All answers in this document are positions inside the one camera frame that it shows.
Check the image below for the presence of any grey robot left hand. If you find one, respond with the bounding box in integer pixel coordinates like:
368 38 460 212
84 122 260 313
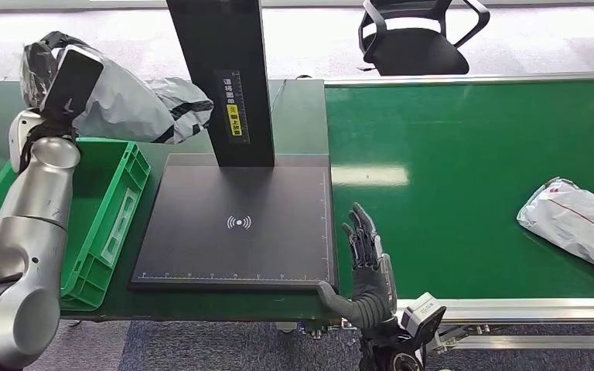
20 30 89 111

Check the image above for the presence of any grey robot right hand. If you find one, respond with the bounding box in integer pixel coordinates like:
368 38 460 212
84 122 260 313
317 203 399 332

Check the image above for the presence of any white plastic mailer package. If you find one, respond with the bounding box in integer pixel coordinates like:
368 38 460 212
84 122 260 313
516 177 594 281
71 48 215 145

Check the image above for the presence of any black inbound scanner machine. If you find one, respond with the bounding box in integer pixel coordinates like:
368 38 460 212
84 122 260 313
128 0 339 294

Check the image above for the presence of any green conveyor belt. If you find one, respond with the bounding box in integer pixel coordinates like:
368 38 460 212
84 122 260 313
323 79 594 301

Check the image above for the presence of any green plastic crate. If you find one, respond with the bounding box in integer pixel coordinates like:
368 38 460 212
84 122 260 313
0 137 152 312

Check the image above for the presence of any black yellow warning label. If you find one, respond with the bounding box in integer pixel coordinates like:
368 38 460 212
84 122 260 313
213 69 251 145

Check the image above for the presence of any black office chair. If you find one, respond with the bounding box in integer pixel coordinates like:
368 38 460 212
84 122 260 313
357 0 491 77

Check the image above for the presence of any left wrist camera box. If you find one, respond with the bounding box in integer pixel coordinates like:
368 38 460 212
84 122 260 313
40 45 104 123

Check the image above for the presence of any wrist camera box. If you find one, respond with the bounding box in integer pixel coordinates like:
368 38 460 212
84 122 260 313
400 292 446 354
40 45 104 123

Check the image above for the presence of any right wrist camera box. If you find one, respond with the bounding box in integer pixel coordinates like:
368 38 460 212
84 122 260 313
400 292 446 354

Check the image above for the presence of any aluminium conveyor frame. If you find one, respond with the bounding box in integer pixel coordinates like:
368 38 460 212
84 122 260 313
323 71 594 354

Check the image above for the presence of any thin black power cable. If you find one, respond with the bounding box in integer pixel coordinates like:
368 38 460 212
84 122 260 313
270 75 311 114

